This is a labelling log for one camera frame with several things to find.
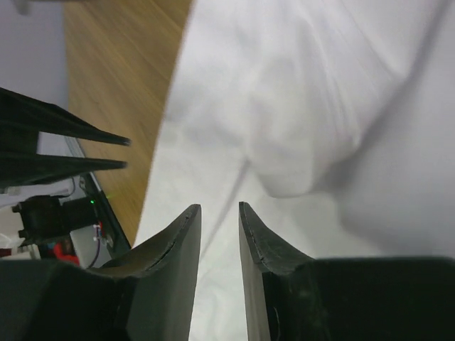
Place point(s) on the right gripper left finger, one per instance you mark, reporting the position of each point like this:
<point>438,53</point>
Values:
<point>156,284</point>

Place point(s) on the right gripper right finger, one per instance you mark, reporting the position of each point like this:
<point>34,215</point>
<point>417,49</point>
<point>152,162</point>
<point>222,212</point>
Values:
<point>277,285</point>

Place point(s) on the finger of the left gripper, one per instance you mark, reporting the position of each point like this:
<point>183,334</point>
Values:
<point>26,112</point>
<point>21,169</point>

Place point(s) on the white t shirt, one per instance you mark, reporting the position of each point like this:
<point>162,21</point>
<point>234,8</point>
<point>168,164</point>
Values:
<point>333,119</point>

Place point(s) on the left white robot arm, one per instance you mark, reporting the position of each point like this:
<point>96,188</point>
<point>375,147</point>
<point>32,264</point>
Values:
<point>45,218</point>

